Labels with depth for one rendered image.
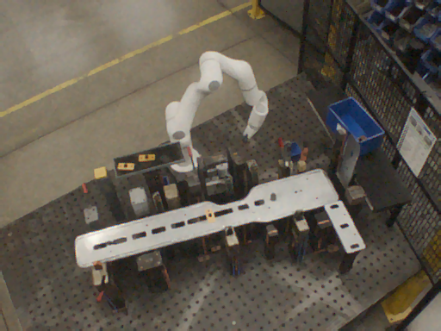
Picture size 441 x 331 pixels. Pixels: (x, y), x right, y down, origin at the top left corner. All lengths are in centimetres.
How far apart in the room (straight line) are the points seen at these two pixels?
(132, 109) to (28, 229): 186
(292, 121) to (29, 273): 193
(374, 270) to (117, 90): 305
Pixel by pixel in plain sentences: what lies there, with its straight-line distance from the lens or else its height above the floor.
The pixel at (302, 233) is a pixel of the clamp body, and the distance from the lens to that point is 221.
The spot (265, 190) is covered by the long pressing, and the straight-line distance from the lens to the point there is 235.
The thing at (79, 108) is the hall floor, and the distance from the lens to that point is 452.
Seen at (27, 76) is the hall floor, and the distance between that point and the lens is 516.
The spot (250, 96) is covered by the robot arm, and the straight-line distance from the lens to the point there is 238.
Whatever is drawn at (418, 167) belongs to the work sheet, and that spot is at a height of 121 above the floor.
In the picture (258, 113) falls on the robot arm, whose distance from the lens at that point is 248.
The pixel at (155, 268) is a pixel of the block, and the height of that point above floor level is 101.
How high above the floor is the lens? 293
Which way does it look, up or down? 55 degrees down
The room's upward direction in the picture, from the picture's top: 8 degrees counter-clockwise
